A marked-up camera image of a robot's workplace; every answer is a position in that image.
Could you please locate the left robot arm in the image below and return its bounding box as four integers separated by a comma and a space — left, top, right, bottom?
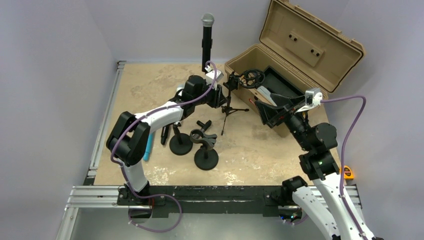
106, 74, 225, 205

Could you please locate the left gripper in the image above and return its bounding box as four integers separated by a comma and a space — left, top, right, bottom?
193, 81, 227, 109

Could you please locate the grey white object in tray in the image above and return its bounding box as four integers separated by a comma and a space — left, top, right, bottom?
256, 85, 277, 106

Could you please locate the small black microphone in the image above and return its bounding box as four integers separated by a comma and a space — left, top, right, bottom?
160, 125, 170, 146

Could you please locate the blue microphone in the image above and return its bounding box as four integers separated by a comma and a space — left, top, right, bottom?
143, 132, 155, 162

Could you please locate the clip stand round base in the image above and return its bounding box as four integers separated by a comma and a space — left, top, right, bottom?
189, 129, 219, 171

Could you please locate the black toolbox tray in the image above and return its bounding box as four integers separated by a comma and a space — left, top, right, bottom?
261, 66, 305, 97

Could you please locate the tripod stand with shock mount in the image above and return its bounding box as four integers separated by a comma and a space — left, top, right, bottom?
220, 68, 265, 136

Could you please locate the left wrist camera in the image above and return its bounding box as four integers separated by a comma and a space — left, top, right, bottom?
204, 65, 223, 90

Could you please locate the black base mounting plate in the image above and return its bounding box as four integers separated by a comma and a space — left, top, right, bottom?
117, 185, 302, 219

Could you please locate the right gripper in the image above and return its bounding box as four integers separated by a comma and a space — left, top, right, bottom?
254, 92, 312, 150

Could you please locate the yellow tape measure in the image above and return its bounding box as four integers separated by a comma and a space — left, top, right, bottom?
339, 165, 355, 181

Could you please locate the tan plastic toolbox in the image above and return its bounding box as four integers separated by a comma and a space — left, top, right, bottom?
224, 0, 366, 138

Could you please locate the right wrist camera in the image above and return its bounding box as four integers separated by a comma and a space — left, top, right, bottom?
296, 87, 323, 113

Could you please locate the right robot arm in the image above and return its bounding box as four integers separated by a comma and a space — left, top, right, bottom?
254, 91, 378, 240

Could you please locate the tall black silver microphone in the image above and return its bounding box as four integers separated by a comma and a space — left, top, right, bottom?
201, 13, 215, 73

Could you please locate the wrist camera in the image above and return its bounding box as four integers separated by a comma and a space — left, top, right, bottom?
296, 87, 323, 113
204, 65, 223, 90

